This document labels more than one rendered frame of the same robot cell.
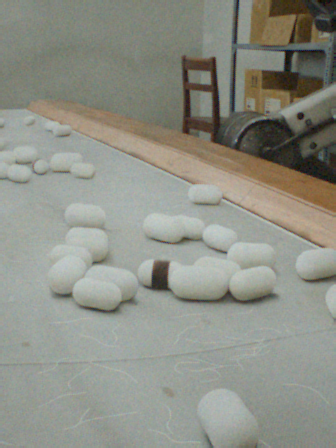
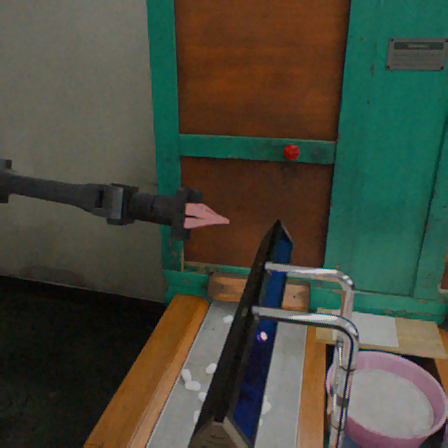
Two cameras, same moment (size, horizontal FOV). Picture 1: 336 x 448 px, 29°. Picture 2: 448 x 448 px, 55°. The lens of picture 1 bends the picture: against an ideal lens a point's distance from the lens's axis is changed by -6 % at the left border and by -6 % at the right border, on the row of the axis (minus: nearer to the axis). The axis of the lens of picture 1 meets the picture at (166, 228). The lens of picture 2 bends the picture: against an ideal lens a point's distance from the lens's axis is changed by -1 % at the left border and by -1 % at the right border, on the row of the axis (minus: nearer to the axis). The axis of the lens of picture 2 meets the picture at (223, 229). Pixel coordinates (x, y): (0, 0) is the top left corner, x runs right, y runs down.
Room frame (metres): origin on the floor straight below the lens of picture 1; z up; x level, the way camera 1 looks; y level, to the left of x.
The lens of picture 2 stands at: (1.05, 0.42, 1.52)
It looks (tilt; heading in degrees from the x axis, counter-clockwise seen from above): 24 degrees down; 216
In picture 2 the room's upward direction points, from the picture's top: straight up
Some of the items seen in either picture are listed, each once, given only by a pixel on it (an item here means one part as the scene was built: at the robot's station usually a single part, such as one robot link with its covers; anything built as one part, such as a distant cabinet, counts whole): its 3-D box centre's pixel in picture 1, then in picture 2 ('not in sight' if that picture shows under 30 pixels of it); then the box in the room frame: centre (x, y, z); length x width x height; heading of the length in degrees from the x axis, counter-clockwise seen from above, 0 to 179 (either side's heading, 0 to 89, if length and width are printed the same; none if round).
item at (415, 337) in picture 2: not in sight; (377, 331); (0.01, 0.19, 0.77); 0.33 x 0.15 x 0.01; 113
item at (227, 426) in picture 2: not in sight; (258, 302); (0.47, 0.08, 1.08); 0.62 x 0.08 x 0.07; 23
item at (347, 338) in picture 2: not in sight; (296, 386); (0.45, 0.15, 0.90); 0.20 x 0.19 x 0.45; 23
